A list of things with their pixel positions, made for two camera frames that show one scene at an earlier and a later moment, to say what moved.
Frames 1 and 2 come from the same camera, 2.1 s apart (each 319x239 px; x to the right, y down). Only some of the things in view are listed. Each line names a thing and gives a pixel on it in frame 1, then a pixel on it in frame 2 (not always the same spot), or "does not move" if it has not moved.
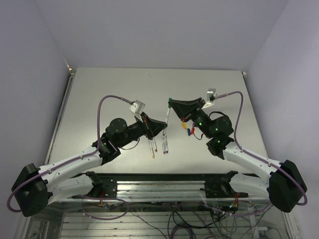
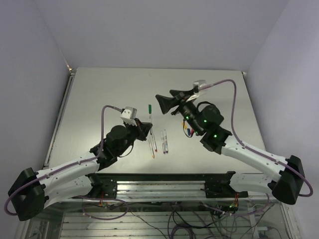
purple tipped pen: [164, 151] does not move
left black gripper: [151, 127] to [145, 127]
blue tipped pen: [166, 145] does not move
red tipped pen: [156, 150] does not move
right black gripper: [184, 109] to [167, 103]
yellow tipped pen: [152, 150] does not move
